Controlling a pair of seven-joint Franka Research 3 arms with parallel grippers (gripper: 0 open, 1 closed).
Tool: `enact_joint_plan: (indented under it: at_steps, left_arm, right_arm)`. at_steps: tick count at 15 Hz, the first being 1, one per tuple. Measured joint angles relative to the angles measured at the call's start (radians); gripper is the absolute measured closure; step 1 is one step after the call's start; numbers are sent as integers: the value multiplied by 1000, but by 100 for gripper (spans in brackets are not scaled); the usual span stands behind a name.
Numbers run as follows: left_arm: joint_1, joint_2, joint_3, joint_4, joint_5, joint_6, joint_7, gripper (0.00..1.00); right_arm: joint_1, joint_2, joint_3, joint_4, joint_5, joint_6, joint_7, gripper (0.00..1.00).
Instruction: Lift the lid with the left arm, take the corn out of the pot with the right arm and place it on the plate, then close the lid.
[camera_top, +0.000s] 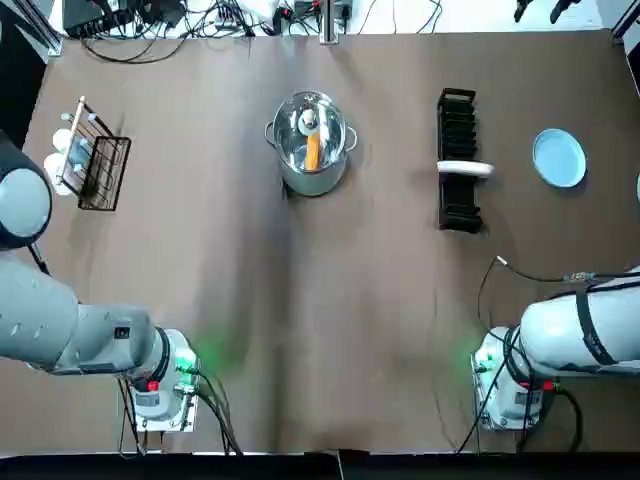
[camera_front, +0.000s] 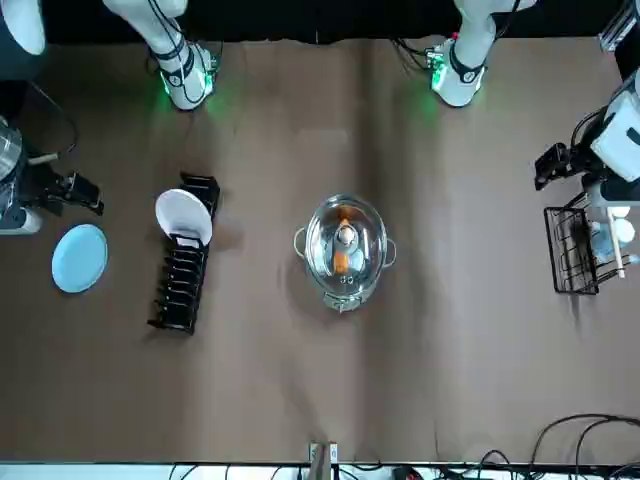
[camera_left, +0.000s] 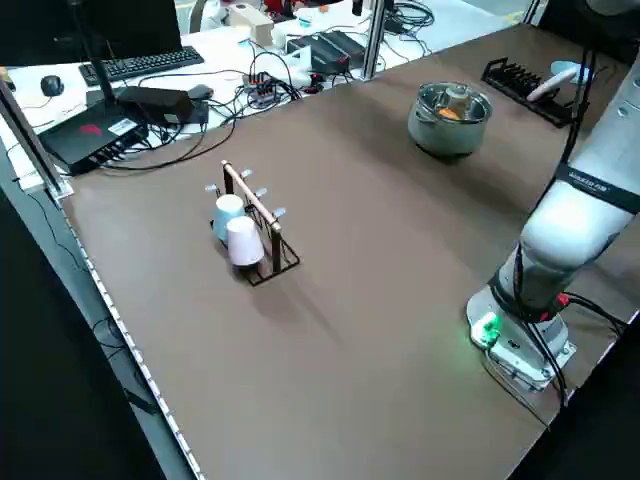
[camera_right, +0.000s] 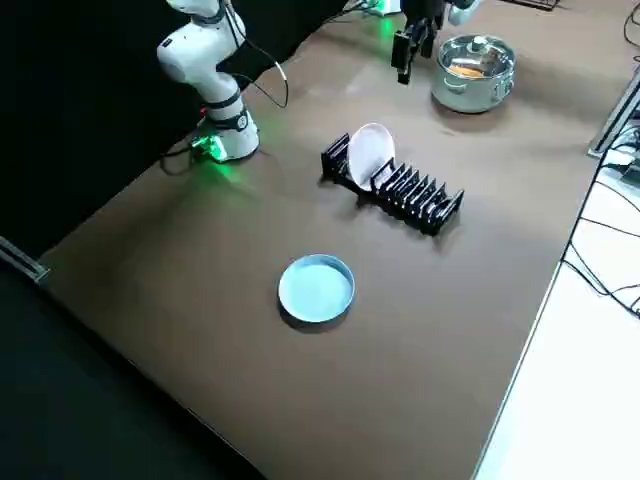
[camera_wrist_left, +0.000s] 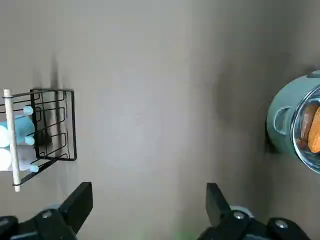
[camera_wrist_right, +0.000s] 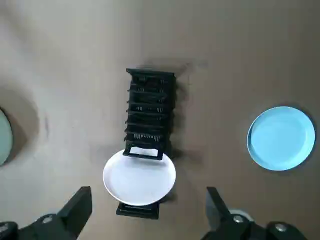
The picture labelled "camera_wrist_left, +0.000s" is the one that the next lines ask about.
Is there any pale green steel pot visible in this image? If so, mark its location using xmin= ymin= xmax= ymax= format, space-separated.
xmin=265 ymin=69 xmax=320 ymax=175

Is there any orange corn cob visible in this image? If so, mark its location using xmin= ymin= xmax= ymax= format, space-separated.
xmin=298 ymin=104 xmax=320 ymax=154

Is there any glass pot lid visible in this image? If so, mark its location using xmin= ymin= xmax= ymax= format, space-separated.
xmin=291 ymin=84 xmax=320 ymax=175

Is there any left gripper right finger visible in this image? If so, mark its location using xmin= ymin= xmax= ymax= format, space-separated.
xmin=199 ymin=182 xmax=313 ymax=240

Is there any light blue cup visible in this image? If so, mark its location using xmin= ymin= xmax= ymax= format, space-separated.
xmin=0 ymin=113 xmax=36 ymax=148

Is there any white cup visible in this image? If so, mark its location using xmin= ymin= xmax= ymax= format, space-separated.
xmin=0 ymin=144 xmax=35 ymax=173

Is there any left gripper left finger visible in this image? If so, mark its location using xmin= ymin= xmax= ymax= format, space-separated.
xmin=0 ymin=181 xmax=93 ymax=240

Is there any black wire cup rack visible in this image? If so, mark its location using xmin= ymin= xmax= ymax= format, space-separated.
xmin=0 ymin=87 xmax=77 ymax=193

